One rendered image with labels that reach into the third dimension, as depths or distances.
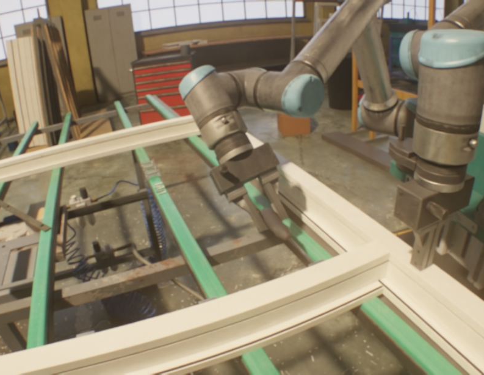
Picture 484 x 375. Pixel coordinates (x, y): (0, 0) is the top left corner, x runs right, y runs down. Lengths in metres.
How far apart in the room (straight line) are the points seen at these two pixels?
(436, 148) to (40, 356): 0.59
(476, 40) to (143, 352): 0.58
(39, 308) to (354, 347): 1.31
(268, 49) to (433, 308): 8.75
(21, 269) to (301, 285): 0.92
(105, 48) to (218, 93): 6.89
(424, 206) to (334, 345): 1.24
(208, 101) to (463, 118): 0.47
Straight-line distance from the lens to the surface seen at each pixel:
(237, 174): 0.70
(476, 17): 0.71
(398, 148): 0.53
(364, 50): 1.29
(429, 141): 0.47
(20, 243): 1.01
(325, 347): 1.64
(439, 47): 0.45
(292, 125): 4.00
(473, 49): 0.45
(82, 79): 7.69
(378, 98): 1.41
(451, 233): 1.68
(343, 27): 0.86
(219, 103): 0.72
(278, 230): 0.67
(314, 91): 0.73
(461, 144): 0.47
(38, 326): 0.70
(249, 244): 0.82
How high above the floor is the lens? 1.30
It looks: 27 degrees down
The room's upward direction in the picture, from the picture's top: 5 degrees counter-clockwise
